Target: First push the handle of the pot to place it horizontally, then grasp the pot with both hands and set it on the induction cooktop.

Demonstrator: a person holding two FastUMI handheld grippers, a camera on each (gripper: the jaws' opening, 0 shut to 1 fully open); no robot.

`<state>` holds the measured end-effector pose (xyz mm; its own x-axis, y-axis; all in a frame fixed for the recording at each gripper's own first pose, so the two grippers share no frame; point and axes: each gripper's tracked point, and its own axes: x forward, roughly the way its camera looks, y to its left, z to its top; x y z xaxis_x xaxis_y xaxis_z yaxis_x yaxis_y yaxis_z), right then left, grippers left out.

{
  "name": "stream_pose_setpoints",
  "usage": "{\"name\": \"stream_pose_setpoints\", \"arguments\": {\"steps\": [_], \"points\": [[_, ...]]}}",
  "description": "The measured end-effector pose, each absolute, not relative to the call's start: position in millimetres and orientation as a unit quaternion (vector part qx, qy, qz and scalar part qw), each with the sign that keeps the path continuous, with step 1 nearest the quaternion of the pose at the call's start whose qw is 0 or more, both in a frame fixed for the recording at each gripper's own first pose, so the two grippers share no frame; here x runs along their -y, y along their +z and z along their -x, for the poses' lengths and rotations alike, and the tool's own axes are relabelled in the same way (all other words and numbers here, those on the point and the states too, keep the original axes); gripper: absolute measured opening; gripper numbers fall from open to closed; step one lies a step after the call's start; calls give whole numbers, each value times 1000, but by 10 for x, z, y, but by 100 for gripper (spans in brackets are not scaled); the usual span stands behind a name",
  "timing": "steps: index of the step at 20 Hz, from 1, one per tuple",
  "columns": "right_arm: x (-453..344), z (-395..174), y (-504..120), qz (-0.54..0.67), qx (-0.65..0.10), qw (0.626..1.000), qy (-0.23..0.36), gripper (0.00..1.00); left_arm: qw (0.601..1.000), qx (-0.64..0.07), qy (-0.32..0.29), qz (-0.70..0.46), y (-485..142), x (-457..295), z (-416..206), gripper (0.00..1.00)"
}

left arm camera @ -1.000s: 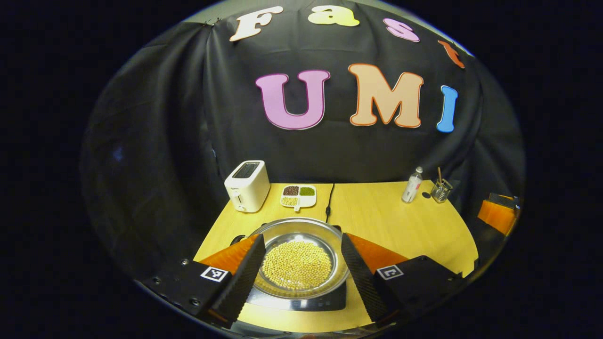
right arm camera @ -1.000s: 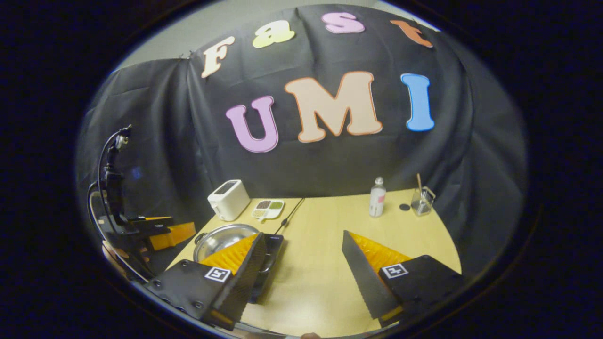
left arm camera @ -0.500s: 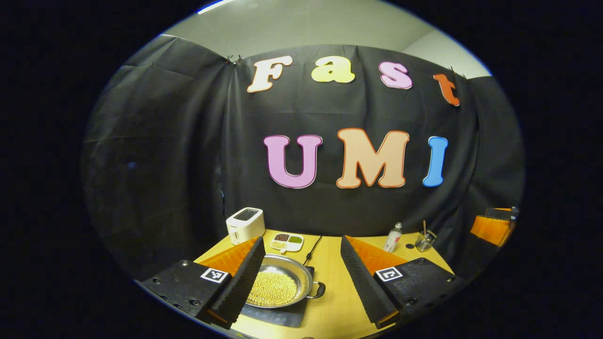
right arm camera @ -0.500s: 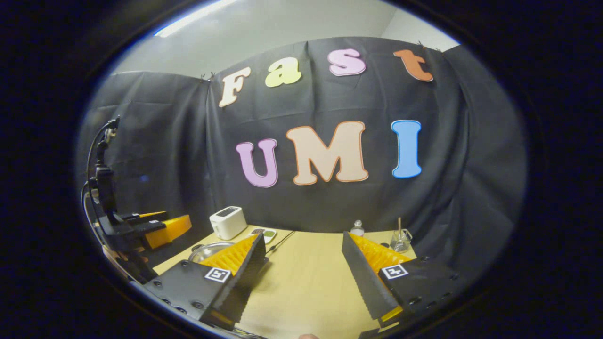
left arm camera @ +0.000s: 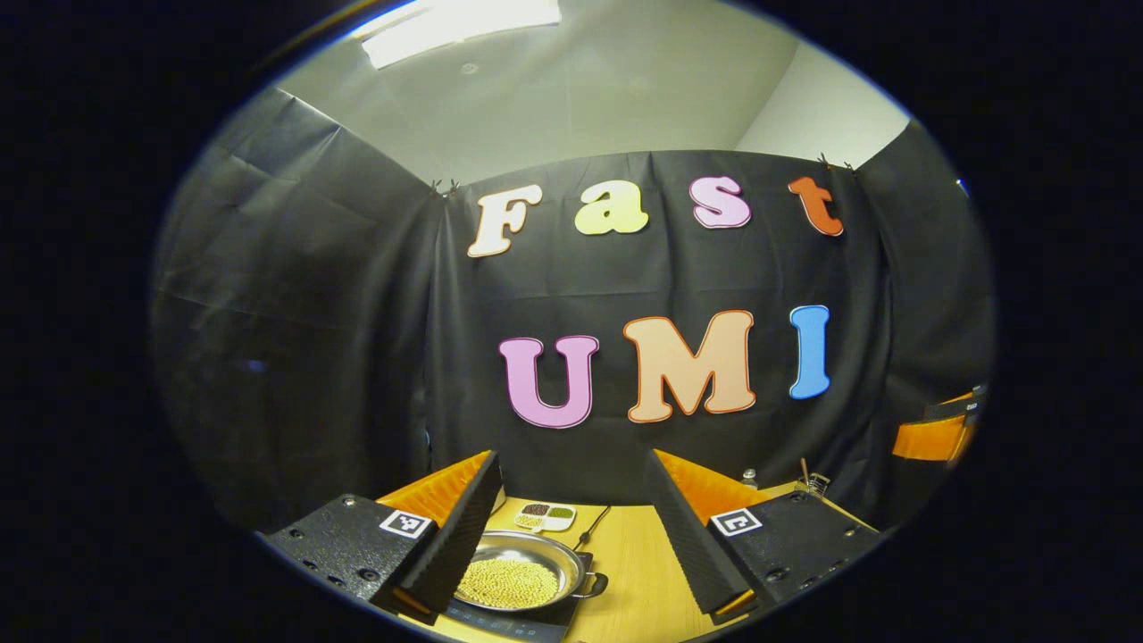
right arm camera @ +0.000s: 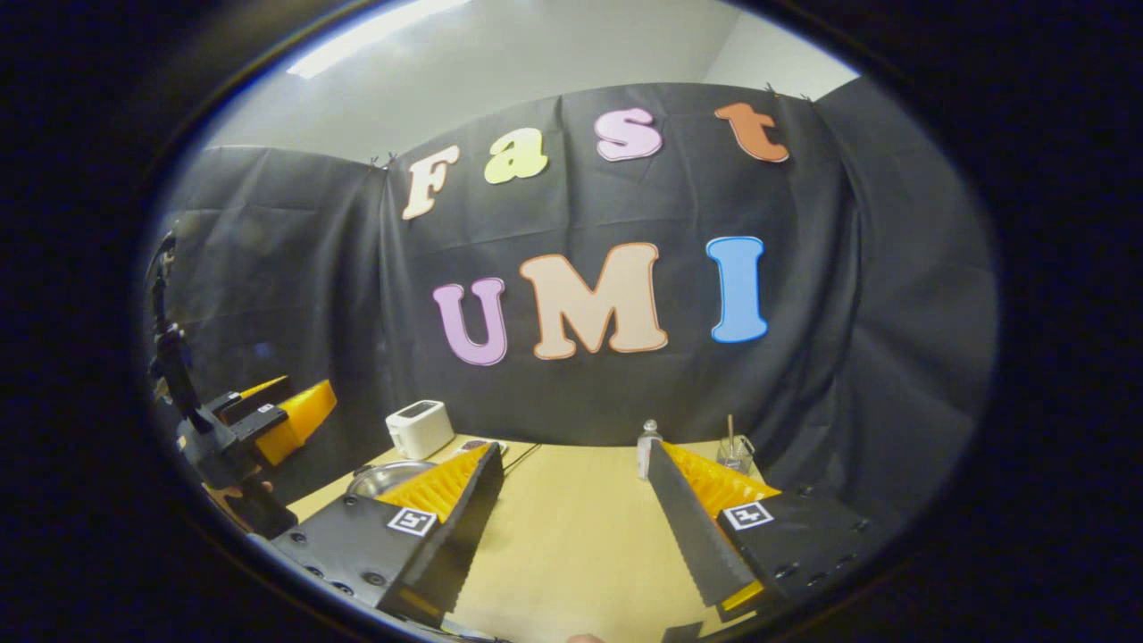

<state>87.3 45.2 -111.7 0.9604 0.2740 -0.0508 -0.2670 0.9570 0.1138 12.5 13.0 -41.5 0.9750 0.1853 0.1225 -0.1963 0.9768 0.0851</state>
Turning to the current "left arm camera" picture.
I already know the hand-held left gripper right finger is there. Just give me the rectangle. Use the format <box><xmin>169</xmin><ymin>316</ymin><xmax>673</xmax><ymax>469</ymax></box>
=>
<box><xmin>649</xmin><ymin>448</ymin><xmax>885</xmax><ymax>626</ymax></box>

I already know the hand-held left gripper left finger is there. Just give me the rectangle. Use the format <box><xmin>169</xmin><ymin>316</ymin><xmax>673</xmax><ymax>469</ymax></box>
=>
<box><xmin>259</xmin><ymin>449</ymin><xmax>504</xmax><ymax>626</ymax></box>

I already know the pile of yellow soybeans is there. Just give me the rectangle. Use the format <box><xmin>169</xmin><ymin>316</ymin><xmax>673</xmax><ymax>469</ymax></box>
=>
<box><xmin>457</xmin><ymin>558</ymin><xmax>562</xmax><ymax>610</ymax></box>

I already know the steel pot with black handles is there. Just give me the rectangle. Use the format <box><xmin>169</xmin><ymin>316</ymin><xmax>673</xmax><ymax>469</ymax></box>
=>
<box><xmin>454</xmin><ymin>530</ymin><xmax>610</xmax><ymax>614</ymax></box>

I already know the black induction cooktop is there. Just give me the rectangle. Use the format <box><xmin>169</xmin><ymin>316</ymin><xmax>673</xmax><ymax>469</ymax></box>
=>
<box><xmin>442</xmin><ymin>552</ymin><xmax>595</xmax><ymax>643</ymax></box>

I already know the white divided dish of beans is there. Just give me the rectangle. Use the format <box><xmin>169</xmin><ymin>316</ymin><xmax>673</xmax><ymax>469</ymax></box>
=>
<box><xmin>513</xmin><ymin>502</ymin><xmax>578</xmax><ymax>533</ymax></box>

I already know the ceiling light panel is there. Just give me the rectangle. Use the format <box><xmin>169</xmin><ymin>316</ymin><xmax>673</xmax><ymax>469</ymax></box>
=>
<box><xmin>362</xmin><ymin>0</ymin><xmax>563</xmax><ymax>71</ymax></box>

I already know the black power cable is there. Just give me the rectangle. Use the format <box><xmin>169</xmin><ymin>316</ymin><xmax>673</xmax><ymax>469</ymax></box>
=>
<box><xmin>576</xmin><ymin>505</ymin><xmax>613</xmax><ymax>550</ymax></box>

